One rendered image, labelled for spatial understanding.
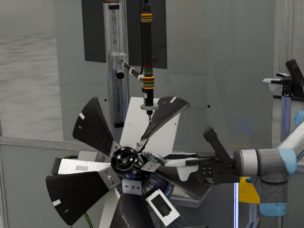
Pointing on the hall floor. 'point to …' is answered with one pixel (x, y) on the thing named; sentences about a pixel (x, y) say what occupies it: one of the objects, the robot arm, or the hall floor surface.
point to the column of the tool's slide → (117, 134)
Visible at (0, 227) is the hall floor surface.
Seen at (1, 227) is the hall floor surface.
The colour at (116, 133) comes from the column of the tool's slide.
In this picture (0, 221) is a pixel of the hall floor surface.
